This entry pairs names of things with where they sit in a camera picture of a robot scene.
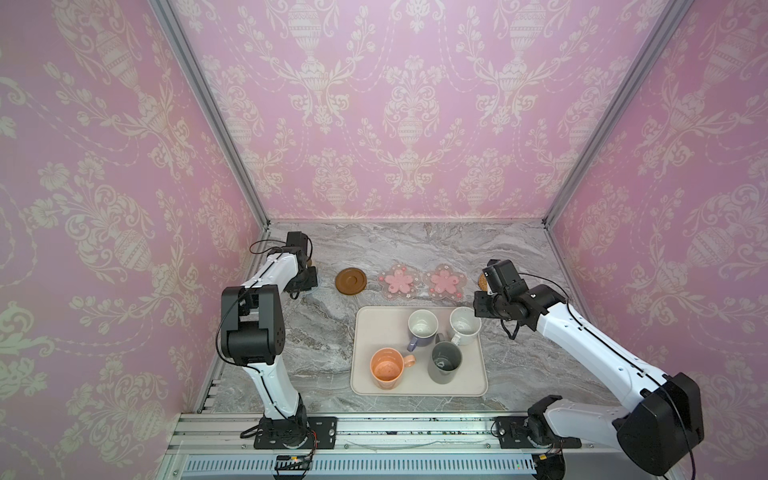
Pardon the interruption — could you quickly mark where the brown wooden round coaster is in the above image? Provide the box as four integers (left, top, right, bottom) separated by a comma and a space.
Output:
335, 267, 368, 296

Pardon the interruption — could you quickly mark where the pink flower coaster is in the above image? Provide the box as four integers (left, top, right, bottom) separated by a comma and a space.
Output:
424, 264, 467, 301
377, 264, 422, 300

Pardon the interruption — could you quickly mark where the orange pink mug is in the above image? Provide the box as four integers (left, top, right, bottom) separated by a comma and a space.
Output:
369, 348, 416, 390

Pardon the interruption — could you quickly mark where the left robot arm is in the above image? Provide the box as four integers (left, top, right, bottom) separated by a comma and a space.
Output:
216, 247, 315, 449

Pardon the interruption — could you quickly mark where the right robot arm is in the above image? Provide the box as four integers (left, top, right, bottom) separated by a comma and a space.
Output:
473, 285, 704, 476

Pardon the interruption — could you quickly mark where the lavender white mug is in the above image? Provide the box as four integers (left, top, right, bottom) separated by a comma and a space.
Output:
406, 309, 439, 352

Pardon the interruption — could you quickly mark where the grey mug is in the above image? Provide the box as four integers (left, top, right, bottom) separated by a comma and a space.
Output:
428, 334, 463, 385

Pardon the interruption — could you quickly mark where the beige serving tray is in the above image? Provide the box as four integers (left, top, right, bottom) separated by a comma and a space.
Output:
350, 306, 488, 397

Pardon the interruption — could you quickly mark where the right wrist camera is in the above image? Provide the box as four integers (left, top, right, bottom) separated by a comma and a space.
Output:
482, 259, 529, 301

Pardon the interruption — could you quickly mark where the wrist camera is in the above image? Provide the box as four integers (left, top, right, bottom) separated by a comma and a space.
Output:
482, 259, 529, 301
286, 231, 313, 260

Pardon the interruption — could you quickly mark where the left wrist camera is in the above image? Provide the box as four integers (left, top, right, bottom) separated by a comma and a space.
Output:
286, 231, 313, 260

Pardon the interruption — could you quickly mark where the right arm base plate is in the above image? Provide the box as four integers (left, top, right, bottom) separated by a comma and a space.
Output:
490, 415, 582, 451

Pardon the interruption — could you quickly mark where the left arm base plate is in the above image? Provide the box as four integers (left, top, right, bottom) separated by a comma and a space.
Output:
253, 416, 338, 450

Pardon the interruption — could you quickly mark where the left aluminium corner post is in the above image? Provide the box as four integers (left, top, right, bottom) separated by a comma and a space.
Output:
149, 0, 270, 231

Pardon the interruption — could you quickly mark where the aluminium corner post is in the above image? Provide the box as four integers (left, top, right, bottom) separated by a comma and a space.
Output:
542, 0, 693, 231
149, 0, 270, 231

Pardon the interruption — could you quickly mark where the right aluminium corner post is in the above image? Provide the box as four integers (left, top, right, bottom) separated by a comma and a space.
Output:
542, 0, 693, 231

